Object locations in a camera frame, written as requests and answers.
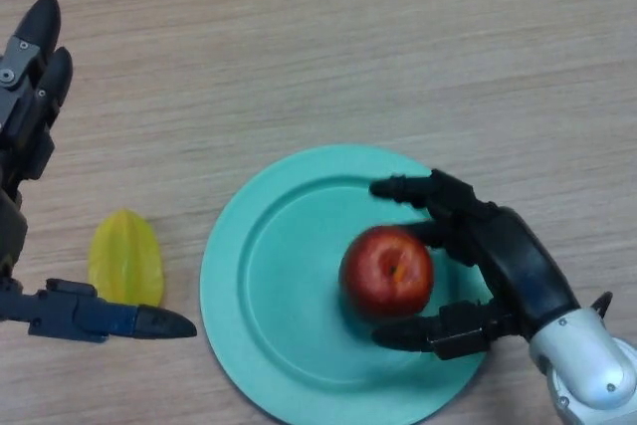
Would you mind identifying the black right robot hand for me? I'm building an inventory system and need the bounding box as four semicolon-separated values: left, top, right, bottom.
368;168;582;361

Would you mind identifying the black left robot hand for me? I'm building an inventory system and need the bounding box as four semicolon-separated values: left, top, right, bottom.
0;0;198;344

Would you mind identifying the yellow starfruit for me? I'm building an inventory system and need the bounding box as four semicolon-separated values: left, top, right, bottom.
88;208;165;308

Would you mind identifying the red apple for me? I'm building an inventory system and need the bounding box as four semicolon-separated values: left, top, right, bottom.
338;225;435;320

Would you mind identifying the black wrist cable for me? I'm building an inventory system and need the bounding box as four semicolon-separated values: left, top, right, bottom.
589;291;614;322

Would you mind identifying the green round plate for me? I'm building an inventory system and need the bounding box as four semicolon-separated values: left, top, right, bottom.
199;144;492;425

